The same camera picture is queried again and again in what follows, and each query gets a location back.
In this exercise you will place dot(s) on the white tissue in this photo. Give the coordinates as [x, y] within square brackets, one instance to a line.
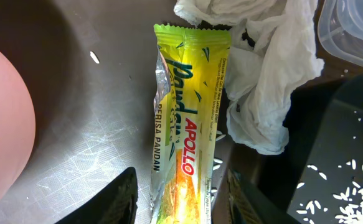
[273, 52]

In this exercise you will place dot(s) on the dark brown serving tray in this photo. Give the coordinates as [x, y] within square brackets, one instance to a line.
[89, 67]

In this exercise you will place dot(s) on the clear plastic container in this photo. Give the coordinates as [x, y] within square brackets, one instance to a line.
[340, 29]

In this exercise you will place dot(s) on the yellow green snack wrapper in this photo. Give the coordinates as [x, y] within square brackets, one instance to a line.
[190, 74]

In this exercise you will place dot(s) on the black plastic tray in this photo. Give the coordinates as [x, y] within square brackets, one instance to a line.
[318, 177]

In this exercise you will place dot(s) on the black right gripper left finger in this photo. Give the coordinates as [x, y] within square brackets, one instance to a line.
[116, 203]

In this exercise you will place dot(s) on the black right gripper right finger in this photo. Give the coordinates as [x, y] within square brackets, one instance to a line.
[248, 205]

